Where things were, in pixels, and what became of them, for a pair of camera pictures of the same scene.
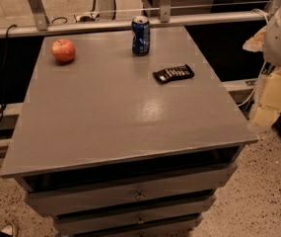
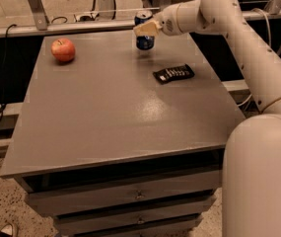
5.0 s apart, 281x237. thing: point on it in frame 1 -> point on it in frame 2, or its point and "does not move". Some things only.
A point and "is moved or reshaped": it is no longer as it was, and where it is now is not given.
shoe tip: [8, 230] does not move
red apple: [63, 50] does not move
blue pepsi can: [141, 40] is moved or reshaped
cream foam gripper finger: [255, 43] -> [174, 21]
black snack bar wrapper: [167, 75] does not move
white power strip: [90, 18] does not move
